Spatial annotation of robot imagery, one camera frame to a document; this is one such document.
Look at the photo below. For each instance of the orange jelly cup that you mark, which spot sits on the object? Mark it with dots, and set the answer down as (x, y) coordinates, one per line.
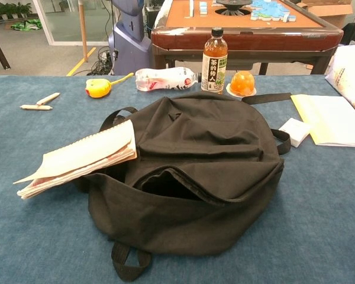
(242, 83)

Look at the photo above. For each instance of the potted green plants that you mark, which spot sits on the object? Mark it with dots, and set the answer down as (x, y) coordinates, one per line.
(9, 10)

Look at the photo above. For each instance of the black fabric backpack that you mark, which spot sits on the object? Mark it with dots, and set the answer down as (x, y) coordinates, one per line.
(201, 148)

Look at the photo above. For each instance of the spiral notebook with kraft cover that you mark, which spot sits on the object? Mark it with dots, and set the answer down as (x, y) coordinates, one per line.
(85, 154)

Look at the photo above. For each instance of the white plastic bag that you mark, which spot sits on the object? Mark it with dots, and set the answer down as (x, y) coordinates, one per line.
(349, 77)

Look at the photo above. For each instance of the wooden pole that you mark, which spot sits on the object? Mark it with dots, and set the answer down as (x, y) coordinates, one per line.
(83, 29)

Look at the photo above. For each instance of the blue mahjong tile stack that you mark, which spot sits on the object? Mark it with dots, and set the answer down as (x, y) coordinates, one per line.
(203, 8)

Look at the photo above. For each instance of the brown mahjong table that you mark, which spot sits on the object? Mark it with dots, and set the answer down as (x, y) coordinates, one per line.
(254, 38)

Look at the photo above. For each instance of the black mahjong table hub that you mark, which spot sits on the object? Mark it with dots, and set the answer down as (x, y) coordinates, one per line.
(233, 7)

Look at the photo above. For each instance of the blue table cloth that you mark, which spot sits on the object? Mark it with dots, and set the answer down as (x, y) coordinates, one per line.
(32, 236)

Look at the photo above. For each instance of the pale yellow paper booklet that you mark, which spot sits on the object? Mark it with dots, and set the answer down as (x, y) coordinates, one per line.
(334, 121)

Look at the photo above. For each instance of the small white box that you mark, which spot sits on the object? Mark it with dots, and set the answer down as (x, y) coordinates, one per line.
(294, 130)

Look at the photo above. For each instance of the green cloth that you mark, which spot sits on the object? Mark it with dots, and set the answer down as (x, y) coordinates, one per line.
(26, 25)

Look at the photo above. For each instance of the cardboard box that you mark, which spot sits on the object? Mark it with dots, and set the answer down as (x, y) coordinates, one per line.
(328, 12)

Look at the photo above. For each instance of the clear bottle with red label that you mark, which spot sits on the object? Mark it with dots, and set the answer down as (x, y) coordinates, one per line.
(165, 78)

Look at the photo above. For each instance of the brown tea bottle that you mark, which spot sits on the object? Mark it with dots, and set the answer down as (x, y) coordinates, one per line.
(214, 59)

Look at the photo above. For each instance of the yellow tape measure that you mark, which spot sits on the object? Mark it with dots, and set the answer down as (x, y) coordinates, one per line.
(97, 88)

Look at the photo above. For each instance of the white mahjong tile row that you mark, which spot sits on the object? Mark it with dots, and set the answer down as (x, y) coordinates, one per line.
(191, 7)

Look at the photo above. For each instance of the purple blue robot base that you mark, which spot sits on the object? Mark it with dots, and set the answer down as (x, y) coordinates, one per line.
(127, 44)

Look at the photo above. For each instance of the blue mahjong tile pile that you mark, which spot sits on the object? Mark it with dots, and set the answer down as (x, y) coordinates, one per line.
(269, 12)

